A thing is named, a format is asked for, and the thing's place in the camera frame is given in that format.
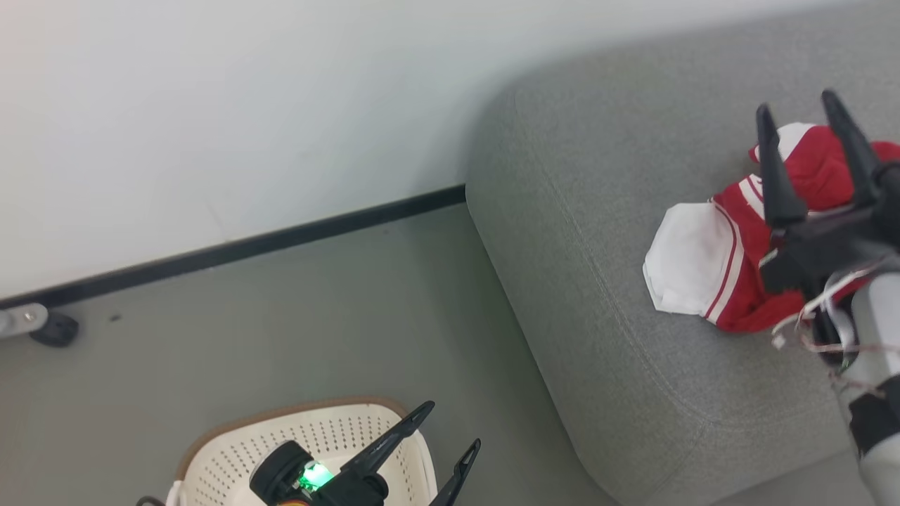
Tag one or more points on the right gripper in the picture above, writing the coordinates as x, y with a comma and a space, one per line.
830, 246

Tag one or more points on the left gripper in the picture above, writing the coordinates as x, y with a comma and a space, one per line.
281, 474

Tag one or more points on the red and white garment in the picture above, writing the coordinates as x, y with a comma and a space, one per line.
819, 172

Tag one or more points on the red shorts with white lining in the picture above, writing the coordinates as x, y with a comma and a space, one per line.
689, 260

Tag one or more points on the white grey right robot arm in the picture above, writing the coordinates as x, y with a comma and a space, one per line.
879, 323

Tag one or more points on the grey fabric sofa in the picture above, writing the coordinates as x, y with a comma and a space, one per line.
619, 281

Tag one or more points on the white perforated laundry basket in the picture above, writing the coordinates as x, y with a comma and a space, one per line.
232, 457

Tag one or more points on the black skirting strip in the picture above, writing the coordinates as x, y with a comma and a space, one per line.
246, 247

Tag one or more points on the black rubber foot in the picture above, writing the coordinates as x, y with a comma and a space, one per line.
56, 330

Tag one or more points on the grey metal frame bracket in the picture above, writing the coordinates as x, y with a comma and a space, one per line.
21, 320

